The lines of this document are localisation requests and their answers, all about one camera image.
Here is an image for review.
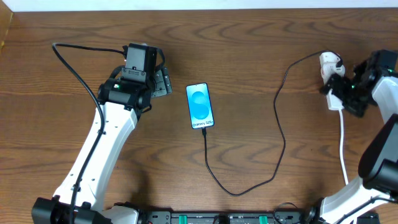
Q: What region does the blue Samsung Galaxy smartphone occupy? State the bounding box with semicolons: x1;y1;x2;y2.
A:
186;83;215;129

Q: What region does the black USB charging cable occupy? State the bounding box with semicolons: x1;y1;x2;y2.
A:
201;49;344;197

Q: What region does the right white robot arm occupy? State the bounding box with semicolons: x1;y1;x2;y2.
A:
307;49;397;223

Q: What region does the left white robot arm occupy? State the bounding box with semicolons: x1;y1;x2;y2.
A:
32;43;172;223

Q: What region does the white USB charger plug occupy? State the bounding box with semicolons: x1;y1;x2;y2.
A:
319;52;345;77

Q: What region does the white power strip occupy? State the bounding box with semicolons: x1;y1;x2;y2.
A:
321;63;345;111

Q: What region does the cardboard box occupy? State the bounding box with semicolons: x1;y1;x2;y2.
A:
0;0;14;51

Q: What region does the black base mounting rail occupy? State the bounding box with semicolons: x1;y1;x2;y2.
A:
136;210;381;224

